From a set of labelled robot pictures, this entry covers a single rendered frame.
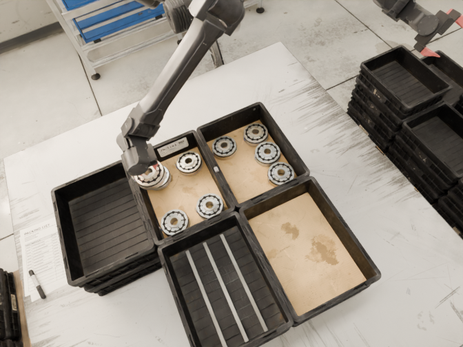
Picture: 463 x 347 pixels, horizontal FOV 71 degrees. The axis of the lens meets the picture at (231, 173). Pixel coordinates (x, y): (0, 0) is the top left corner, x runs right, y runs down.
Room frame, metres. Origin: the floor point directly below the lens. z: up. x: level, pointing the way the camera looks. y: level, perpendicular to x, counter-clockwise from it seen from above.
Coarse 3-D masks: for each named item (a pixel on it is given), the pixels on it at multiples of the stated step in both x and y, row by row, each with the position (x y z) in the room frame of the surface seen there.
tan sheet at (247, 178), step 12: (240, 132) 0.85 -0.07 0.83; (240, 144) 0.79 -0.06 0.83; (240, 156) 0.73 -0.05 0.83; (252, 156) 0.72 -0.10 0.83; (228, 168) 0.69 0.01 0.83; (240, 168) 0.68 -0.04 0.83; (252, 168) 0.67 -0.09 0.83; (264, 168) 0.66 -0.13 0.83; (228, 180) 0.63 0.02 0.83; (240, 180) 0.62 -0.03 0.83; (252, 180) 0.61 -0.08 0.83; (264, 180) 0.60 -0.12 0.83; (240, 192) 0.57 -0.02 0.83; (252, 192) 0.56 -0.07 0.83
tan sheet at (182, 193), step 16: (176, 160) 0.77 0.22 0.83; (176, 176) 0.69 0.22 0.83; (192, 176) 0.68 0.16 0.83; (208, 176) 0.67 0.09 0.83; (160, 192) 0.64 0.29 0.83; (176, 192) 0.62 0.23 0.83; (192, 192) 0.61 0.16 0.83; (208, 192) 0.59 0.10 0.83; (160, 208) 0.57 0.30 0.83; (176, 208) 0.55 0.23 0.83; (192, 208) 0.54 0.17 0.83; (208, 208) 0.53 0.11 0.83; (160, 224) 0.50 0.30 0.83; (192, 224) 0.47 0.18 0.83
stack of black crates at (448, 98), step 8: (424, 56) 1.52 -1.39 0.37; (432, 56) 1.53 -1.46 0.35; (440, 56) 1.52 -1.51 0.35; (448, 56) 1.49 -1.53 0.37; (432, 64) 1.54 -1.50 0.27; (440, 64) 1.50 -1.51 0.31; (448, 64) 1.45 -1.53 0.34; (456, 64) 1.41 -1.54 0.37; (440, 72) 1.46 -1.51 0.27; (448, 72) 1.42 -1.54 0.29; (456, 72) 1.38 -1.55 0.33; (448, 80) 1.38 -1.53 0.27; (456, 80) 1.35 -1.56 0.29; (456, 88) 1.30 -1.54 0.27; (448, 96) 1.25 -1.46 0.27; (456, 96) 1.24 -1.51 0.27
